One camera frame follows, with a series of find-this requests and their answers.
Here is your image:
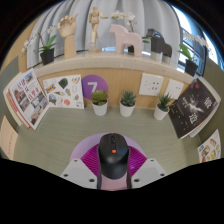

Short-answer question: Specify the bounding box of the red and white magazine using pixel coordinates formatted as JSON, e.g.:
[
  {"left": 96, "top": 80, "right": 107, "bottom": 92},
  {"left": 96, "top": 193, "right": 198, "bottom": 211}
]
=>
[{"left": 8, "top": 67, "right": 50, "bottom": 131}]

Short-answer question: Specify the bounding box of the white orchid in black pot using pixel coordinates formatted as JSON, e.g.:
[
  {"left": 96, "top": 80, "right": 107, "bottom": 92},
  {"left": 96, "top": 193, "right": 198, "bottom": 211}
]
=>
[
  {"left": 110, "top": 9, "right": 151, "bottom": 54},
  {"left": 178, "top": 31, "right": 209, "bottom": 78},
  {"left": 20, "top": 24, "right": 58, "bottom": 66}
]

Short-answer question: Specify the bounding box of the white picture card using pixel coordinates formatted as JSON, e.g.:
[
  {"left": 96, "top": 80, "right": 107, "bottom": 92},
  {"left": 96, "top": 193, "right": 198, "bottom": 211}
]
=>
[{"left": 42, "top": 73, "right": 85, "bottom": 110}]

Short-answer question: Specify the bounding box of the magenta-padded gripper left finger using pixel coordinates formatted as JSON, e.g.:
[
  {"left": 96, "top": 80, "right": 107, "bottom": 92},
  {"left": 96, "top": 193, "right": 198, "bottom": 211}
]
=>
[{"left": 59, "top": 143, "right": 103, "bottom": 190}]

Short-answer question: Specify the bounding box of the pink wooden horse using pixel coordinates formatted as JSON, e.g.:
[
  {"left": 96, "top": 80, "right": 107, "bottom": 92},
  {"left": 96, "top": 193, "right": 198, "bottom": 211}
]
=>
[{"left": 109, "top": 23, "right": 143, "bottom": 58}]

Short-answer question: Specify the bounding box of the dark wooden horse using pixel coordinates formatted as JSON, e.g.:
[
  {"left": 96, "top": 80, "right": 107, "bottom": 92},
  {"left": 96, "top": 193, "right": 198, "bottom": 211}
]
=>
[{"left": 145, "top": 28, "right": 174, "bottom": 64}]

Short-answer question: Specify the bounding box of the white book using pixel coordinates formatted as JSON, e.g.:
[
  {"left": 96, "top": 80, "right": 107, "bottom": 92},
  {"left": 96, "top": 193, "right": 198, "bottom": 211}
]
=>
[{"left": 2, "top": 71, "right": 24, "bottom": 128}]

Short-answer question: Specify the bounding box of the beige paper card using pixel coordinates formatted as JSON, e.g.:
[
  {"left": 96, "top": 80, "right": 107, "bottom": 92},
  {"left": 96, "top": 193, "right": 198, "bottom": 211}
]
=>
[{"left": 0, "top": 115, "right": 19, "bottom": 161}]

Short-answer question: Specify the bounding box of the window with dark frame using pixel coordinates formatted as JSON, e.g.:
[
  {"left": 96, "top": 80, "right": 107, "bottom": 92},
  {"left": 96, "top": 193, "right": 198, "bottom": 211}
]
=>
[{"left": 171, "top": 4, "right": 218, "bottom": 64}]

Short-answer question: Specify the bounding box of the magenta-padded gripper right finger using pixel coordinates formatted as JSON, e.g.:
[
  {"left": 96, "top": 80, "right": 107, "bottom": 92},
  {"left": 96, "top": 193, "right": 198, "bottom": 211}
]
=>
[{"left": 126, "top": 144, "right": 169, "bottom": 189}]

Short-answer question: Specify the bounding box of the black cover book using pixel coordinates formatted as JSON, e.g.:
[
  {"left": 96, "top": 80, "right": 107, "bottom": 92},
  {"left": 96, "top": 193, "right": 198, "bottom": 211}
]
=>
[{"left": 167, "top": 77, "right": 219, "bottom": 140}]

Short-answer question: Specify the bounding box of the black computer mouse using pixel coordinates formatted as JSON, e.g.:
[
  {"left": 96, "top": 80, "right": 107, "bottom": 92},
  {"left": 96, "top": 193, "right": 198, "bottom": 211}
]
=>
[{"left": 97, "top": 132, "right": 131, "bottom": 179}]

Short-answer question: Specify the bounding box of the purple mouse pad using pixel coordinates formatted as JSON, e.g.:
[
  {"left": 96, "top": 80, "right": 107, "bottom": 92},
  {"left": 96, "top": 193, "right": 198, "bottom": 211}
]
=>
[{"left": 69, "top": 132, "right": 148, "bottom": 192}]

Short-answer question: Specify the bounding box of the small potted succulent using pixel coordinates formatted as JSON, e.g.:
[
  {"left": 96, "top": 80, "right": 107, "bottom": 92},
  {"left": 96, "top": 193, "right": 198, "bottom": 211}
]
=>
[
  {"left": 153, "top": 92, "right": 173, "bottom": 121},
  {"left": 90, "top": 89, "right": 109, "bottom": 117},
  {"left": 119, "top": 90, "right": 138, "bottom": 118}
]

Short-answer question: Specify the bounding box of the wooden hand model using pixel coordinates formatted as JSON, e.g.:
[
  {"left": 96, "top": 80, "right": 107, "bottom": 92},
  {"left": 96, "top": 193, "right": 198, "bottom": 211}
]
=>
[{"left": 56, "top": 13, "right": 80, "bottom": 60}]

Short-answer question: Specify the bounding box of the grey curtain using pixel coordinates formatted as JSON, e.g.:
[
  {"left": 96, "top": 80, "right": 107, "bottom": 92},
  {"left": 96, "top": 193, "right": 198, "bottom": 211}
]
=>
[{"left": 26, "top": 0, "right": 183, "bottom": 69}]

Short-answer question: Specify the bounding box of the white wall socket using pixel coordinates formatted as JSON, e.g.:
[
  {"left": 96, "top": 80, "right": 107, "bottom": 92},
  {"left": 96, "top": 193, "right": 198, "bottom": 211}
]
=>
[
  {"left": 138, "top": 72, "right": 165, "bottom": 98},
  {"left": 164, "top": 78, "right": 185, "bottom": 100}
]

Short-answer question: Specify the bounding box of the wooden mannequin figure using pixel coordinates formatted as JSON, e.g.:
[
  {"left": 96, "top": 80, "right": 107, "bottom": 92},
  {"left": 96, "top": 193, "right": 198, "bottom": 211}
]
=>
[{"left": 87, "top": 5, "right": 109, "bottom": 54}]

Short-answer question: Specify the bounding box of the purple round sign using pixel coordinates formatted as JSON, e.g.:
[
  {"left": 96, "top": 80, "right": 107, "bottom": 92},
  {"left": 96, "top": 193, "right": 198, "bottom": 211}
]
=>
[{"left": 80, "top": 74, "right": 109, "bottom": 100}]

